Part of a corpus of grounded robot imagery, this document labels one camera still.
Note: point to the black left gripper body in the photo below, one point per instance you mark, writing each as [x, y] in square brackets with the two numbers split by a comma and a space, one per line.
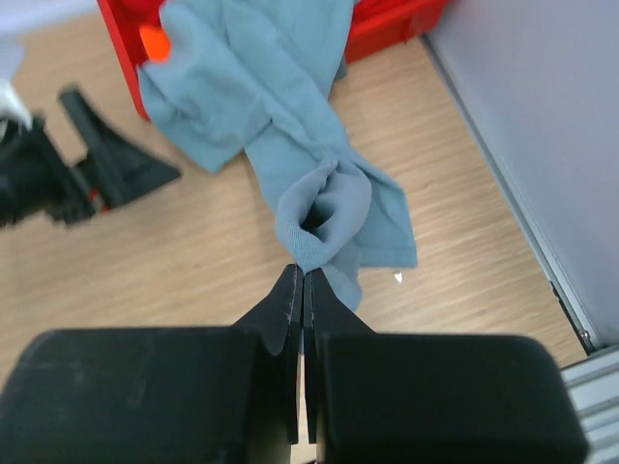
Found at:
[35, 179]

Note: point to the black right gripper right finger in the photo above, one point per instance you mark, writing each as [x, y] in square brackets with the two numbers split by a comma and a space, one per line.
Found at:
[430, 398]

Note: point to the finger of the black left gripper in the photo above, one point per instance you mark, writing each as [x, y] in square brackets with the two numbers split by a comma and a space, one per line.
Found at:
[84, 121]
[143, 174]

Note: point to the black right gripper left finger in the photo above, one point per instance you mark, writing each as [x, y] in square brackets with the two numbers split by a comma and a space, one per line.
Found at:
[224, 394]

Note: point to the light blue t shirt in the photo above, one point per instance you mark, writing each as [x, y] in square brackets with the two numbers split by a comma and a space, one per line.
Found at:
[254, 77]

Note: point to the orange t shirt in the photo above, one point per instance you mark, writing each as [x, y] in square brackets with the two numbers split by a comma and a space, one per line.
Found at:
[155, 42]

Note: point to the red plastic bin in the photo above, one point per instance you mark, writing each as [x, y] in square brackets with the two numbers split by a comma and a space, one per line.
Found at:
[375, 25]

